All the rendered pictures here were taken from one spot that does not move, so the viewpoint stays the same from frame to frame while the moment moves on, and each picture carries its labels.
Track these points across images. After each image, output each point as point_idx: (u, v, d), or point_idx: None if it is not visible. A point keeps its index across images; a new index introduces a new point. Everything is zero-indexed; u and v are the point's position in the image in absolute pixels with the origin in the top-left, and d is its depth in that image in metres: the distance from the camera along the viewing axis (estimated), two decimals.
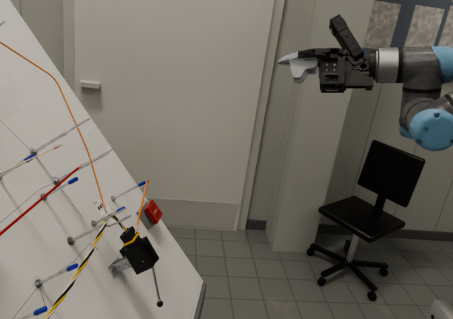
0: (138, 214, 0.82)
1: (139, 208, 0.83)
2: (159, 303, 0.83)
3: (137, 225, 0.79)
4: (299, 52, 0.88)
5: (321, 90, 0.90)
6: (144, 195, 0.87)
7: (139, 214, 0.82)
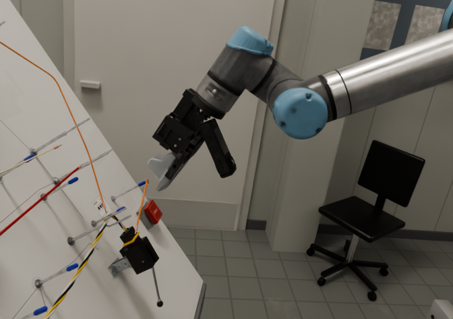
0: (138, 214, 0.82)
1: (139, 208, 0.83)
2: (159, 303, 0.83)
3: (137, 225, 0.79)
4: None
5: (156, 135, 0.76)
6: (144, 195, 0.87)
7: (139, 214, 0.82)
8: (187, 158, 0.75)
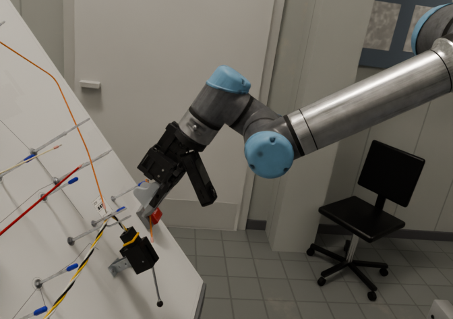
0: (149, 223, 0.84)
1: (149, 216, 0.85)
2: (159, 303, 0.83)
3: (152, 237, 0.82)
4: None
5: (141, 165, 0.80)
6: None
7: (151, 223, 0.84)
8: (170, 188, 0.79)
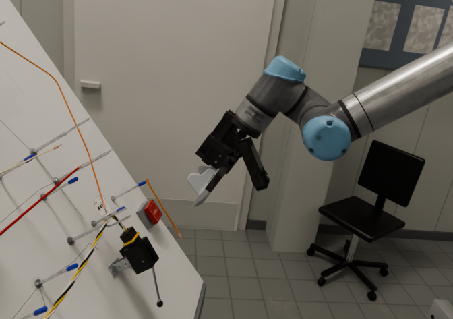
0: (171, 222, 0.93)
1: (167, 216, 0.93)
2: (159, 303, 0.83)
3: (179, 233, 0.93)
4: None
5: (198, 152, 0.84)
6: (158, 199, 0.92)
7: (172, 222, 0.93)
8: (226, 173, 0.83)
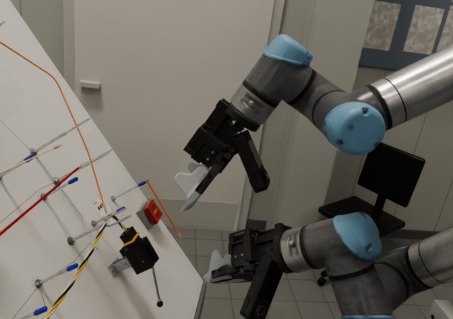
0: (171, 222, 0.93)
1: (167, 216, 0.93)
2: (159, 303, 0.83)
3: (179, 233, 0.93)
4: None
5: (187, 148, 0.73)
6: (158, 199, 0.92)
7: (172, 222, 0.93)
8: (220, 172, 0.72)
